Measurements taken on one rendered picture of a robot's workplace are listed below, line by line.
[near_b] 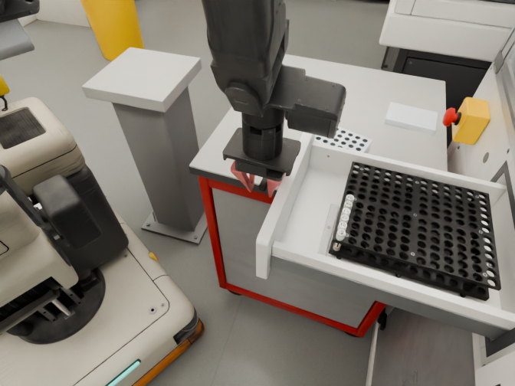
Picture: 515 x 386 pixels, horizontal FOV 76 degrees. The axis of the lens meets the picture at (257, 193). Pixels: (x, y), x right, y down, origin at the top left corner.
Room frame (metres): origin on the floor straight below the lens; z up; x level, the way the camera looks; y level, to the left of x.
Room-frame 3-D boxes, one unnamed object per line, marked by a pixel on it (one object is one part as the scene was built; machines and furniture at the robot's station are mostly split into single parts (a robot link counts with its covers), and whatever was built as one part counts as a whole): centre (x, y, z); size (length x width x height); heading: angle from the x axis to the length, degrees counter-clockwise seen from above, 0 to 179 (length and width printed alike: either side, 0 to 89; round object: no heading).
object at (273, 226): (0.38, -0.06, 0.87); 0.29 x 0.02 x 0.11; 160
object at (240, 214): (0.75, -0.21, 0.38); 0.62 x 0.58 x 0.76; 160
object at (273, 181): (0.36, -0.01, 0.94); 0.07 x 0.07 x 0.09; 70
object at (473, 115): (0.58, -0.45, 0.88); 0.07 x 0.05 x 0.07; 160
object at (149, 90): (1.01, 0.37, 0.38); 0.30 x 0.30 x 0.76; 73
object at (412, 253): (0.31, -0.24, 0.87); 0.22 x 0.18 x 0.06; 70
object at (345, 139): (0.61, -0.20, 0.78); 0.12 x 0.08 x 0.04; 55
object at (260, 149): (0.36, -0.01, 1.01); 0.10 x 0.07 x 0.07; 70
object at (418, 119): (0.74, -0.42, 0.77); 0.13 x 0.09 x 0.02; 66
